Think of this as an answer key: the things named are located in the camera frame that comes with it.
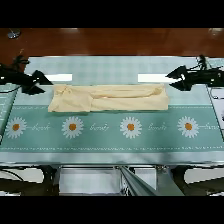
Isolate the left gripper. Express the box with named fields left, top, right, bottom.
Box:
left=19, top=69, right=54, bottom=96

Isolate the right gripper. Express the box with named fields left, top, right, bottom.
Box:
left=165, top=65, right=205, bottom=92

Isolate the pale yellow shirt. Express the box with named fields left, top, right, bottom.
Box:
left=47, top=83, right=170, bottom=114

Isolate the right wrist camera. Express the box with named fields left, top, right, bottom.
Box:
left=195, top=54, right=209, bottom=71

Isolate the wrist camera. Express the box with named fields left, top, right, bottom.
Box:
left=195, top=54, right=209, bottom=71
left=12, top=54, right=31, bottom=68

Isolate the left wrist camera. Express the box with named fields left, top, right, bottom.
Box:
left=12, top=54, right=31, bottom=68

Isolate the silver frame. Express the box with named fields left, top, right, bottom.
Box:
left=0, top=161, right=224, bottom=197

